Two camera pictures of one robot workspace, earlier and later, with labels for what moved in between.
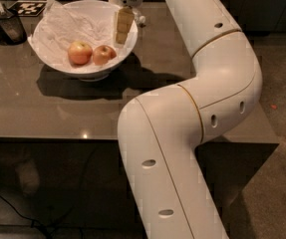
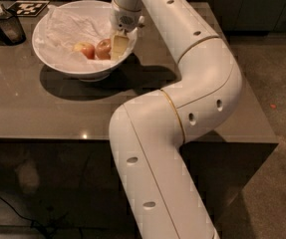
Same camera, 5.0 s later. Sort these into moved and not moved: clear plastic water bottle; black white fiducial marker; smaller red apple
Moved: smaller red apple
Not moved: black white fiducial marker; clear plastic water bottle
